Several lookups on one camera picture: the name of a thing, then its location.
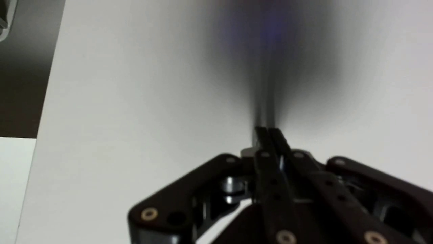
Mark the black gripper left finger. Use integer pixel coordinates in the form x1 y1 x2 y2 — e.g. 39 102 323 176
127 126 301 244

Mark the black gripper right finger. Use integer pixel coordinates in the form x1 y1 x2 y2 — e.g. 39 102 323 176
269 128 433 244

